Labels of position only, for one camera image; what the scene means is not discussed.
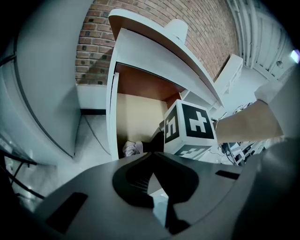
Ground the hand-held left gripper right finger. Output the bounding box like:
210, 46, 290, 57
151, 151, 244, 238

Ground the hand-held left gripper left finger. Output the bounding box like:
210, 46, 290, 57
35, 151, 172, 240

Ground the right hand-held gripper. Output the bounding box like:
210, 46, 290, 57
142, 99, 218, 161

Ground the black and white cloth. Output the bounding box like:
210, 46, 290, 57
123, 140, 145, 158

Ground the person's right forearm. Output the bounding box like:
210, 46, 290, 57
215, 99, 285, 144

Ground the white desk cabinet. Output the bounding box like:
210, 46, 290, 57
106, 8, 226, 110

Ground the white cubby shelf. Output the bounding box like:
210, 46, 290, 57
214, 53, 244, 95

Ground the white shade table lamp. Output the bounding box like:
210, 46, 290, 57
164, 18, 189, 49

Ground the large white refrigerator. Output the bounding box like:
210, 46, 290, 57
0, 0, 96, 162

